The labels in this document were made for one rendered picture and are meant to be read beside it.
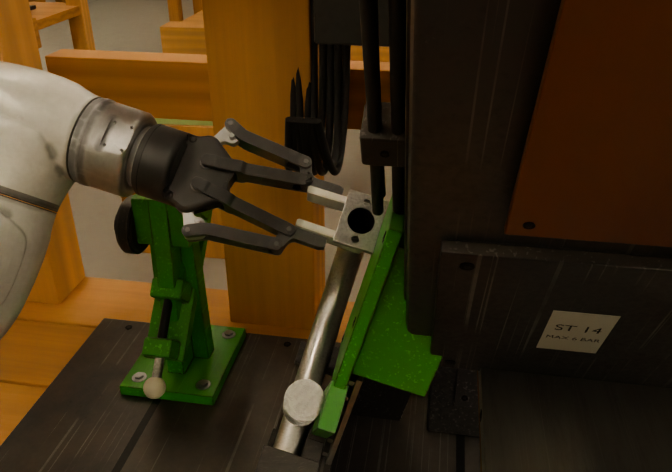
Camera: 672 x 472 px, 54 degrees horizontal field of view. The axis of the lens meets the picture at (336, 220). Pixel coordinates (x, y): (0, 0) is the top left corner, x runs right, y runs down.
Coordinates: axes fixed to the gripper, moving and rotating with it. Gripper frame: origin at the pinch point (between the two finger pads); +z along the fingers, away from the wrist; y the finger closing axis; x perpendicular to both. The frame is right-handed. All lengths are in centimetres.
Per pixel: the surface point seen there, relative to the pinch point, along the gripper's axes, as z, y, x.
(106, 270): -95, 11, 224
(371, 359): 7.0, -12.4, -4.1
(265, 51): -15.8, 22.1, 12.3
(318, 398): 3.7, -16.9, -0.4
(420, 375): 11.5, -12.4, -4.1
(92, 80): -43, 18, 29
